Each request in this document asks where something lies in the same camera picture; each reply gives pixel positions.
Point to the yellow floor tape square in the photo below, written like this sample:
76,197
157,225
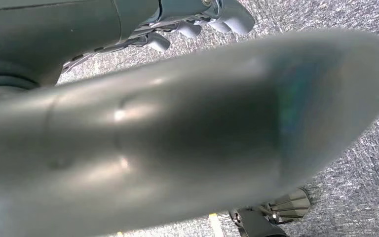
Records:
216,225

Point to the robot left arm ribbed sleeve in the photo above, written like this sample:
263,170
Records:
0,81

